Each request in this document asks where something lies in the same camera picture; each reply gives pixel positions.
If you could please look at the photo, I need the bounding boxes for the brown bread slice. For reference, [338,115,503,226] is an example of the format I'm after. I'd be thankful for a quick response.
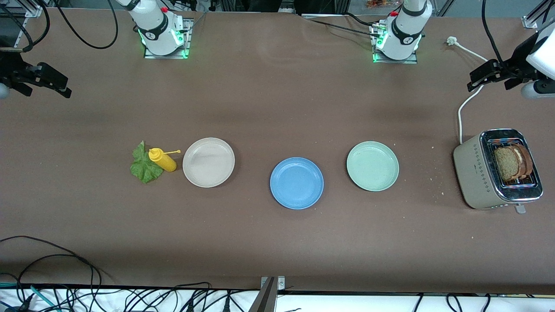
[514,144,534,179]
[494,147,521,182]

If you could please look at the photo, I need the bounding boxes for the green lettuce leaf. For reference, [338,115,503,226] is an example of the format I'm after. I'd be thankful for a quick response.
[130,141,164,184]

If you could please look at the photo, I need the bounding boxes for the yellow mustard squeeze bottle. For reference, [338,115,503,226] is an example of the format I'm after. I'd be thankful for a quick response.
[148,148,181,172]

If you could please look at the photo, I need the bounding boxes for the light green plate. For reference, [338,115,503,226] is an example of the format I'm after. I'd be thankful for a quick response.
[346,141,399,192]

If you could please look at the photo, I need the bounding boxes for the white plate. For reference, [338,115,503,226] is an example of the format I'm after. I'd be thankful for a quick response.
[183,137,235,188]

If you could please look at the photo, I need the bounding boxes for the blue plate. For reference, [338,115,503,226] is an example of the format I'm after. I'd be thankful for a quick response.
[270,157,324,210]

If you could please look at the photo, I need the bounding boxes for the beige chrome two-slot toaster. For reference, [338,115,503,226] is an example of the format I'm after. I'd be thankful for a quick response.
[453,128,544,214]

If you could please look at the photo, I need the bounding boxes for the aluminium frame profile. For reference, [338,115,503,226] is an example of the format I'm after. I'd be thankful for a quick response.
[0,0,48,18]
[522,0,555,29]

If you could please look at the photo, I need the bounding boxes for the white toaster power cord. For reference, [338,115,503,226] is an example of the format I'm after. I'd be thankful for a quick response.
[447,36,493,145]

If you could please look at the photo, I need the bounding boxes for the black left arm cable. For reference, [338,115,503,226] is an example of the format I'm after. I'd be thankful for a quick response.
[481,0,506,65]

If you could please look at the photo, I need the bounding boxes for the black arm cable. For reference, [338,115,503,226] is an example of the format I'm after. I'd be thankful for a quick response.
[481,0,506,65]
[0,0,118,52]

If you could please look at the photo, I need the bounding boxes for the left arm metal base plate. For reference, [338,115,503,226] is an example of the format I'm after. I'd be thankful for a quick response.
[372,19,419,64]

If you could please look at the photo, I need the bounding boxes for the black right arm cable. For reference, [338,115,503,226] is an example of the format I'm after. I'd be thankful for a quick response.
[0,0,118,52]

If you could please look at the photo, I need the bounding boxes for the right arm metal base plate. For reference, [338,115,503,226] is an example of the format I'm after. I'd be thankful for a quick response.
[143,17,193,59]

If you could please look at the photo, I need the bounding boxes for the long black looped cable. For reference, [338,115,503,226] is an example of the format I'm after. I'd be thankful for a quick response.
[0,236,102,299]

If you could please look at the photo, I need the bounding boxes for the black base cable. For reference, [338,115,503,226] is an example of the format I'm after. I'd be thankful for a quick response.
[301,12,382,37]

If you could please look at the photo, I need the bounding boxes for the teal cable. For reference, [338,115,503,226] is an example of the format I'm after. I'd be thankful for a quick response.
[0,282,59,312]

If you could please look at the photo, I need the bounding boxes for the grey metal mount post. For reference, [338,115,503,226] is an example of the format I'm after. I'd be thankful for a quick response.
[249,276,285,312]

